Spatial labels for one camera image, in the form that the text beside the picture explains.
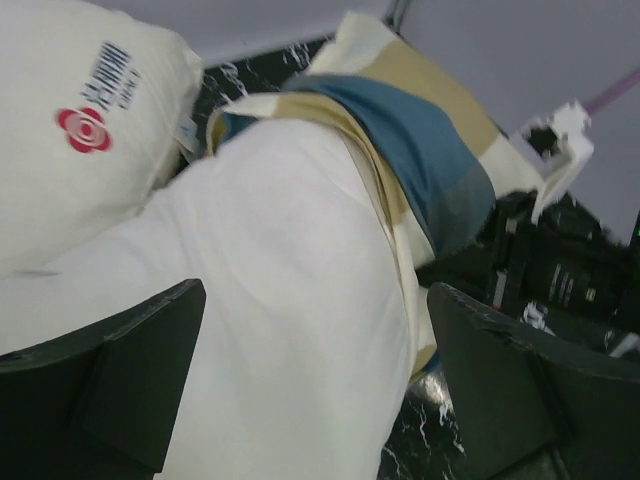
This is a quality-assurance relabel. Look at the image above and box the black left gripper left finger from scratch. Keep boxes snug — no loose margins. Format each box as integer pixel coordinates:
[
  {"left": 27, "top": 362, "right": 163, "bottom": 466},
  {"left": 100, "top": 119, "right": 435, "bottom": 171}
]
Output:
[{"left": 1, "top": 279, "right": 206, "bottom": 479}]

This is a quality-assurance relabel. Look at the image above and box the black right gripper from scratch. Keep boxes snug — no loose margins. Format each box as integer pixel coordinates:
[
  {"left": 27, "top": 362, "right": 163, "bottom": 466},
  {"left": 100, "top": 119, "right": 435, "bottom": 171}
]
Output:
[{"left": 483, "top": 193, "right": 639, "bottom": 350}]

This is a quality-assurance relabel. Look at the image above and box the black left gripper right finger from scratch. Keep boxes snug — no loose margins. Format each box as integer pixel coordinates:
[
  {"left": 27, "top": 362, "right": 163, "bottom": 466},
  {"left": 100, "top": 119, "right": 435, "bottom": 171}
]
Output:
[{"left": 427, "top": 284, "right": 639, "bottom": 479}]

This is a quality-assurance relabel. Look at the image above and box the blue beige patchwork pillowcase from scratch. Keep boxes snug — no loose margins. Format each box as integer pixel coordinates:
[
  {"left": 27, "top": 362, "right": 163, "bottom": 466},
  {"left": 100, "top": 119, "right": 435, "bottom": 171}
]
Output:
[{"left": 206, "top": 12, "right": 543, "bottom": 372}]

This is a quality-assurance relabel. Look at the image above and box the plain white pillow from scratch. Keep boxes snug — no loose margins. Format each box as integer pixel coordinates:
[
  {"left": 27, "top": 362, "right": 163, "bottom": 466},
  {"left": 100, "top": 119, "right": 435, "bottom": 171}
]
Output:
[{"left": 1, "top": 1, "right": 203, "bottom": 273}]

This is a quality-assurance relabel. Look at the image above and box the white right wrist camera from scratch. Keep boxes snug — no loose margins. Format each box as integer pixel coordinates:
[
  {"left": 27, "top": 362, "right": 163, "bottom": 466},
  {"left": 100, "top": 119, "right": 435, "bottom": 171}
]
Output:
[{"left": 510, "top": 100, "right": 594, "bottom": 224}]

